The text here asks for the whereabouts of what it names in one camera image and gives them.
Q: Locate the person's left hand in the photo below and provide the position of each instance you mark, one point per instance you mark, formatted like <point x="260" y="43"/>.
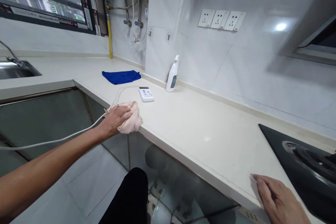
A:
<point x="115" y="119"/>

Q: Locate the person's right hand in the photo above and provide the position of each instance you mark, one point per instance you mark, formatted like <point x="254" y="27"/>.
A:
<point x="278" y="200"/>

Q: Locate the person's left fingers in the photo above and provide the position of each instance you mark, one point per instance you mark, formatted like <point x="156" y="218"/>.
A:
<point x="126" y="111"/>

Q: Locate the person's right fingers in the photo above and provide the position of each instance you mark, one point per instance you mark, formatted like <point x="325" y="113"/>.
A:
<point x="258" y="182"/>

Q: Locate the pink cleaning cloth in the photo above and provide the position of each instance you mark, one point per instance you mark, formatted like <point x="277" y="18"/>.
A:
<point x="131" y="119"/>

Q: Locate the white remote control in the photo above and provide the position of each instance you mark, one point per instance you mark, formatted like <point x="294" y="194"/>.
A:
<point x="146" y="94"/>

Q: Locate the blue cloth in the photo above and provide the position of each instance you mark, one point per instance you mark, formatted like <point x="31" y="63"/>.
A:
<point x="121" y="76"/>

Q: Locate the black gas stove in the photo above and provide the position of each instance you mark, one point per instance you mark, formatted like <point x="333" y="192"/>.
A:
<point x="304" y="163"/>

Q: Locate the white spray bottle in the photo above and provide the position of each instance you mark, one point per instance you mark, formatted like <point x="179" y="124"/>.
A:
<point x="172" y="77"/>

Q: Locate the yellow gas pipe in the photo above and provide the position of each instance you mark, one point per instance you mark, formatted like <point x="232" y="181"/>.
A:
<point x="108" y="31"/>

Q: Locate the person's legs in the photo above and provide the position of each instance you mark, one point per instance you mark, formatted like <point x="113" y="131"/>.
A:
<point x="126" y="197"/>

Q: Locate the steel sink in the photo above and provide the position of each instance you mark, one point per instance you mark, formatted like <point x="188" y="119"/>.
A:
<point x="15" y="70"/>

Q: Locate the steel faucet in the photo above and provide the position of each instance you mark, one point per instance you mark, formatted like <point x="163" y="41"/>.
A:
<point x="11" y="53"/>

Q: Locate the range hood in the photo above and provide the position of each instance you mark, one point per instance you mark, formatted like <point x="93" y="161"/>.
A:
<point x="312" y="40"/>

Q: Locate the wall hook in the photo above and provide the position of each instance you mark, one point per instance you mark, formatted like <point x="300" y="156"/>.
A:
<point x="150" y="33"/>
<point x="168" y="36"/>

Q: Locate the white wall socket panel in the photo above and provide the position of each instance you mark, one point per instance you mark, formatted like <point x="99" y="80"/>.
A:
<point x="221" y="20"/>

